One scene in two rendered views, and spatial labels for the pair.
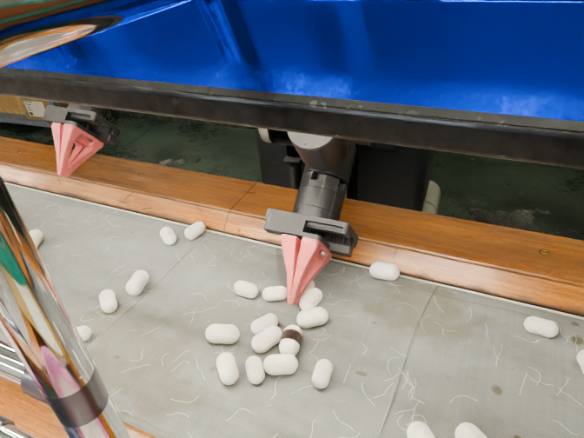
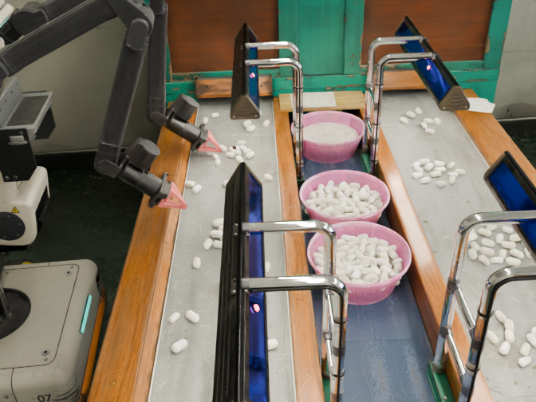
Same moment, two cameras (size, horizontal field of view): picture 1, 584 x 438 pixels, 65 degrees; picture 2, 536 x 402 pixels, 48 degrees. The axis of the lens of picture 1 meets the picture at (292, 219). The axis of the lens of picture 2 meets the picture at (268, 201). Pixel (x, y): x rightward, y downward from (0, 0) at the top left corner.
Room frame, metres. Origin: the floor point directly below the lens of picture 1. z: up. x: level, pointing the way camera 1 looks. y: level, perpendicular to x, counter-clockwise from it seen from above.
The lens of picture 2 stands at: (1.07, 1.69, 1.74)
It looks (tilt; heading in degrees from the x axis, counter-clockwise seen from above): 33 degrees down; 243
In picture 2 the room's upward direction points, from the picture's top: 2 degrees counter-clockwise
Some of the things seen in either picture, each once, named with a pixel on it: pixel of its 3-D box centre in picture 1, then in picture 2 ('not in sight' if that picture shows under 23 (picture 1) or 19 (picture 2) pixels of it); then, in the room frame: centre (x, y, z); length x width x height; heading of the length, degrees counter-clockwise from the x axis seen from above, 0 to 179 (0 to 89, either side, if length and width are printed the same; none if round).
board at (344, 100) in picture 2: not in sight; (321, 100); (-0.12, -0.12, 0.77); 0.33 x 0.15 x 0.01; 153
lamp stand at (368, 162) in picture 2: not in sight; (396, 112); (-0.12, 0.32, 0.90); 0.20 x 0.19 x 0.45; 63
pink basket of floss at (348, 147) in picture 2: not in sight; (328, 138); (-0.02, 0.07, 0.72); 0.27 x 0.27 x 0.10
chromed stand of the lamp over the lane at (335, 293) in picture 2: not in sight; (289, 341); (0.68, 1.00, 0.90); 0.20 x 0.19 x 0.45; 63
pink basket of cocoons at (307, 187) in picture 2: not in sight; (344, 205); (0.18, 0.46, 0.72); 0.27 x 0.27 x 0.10
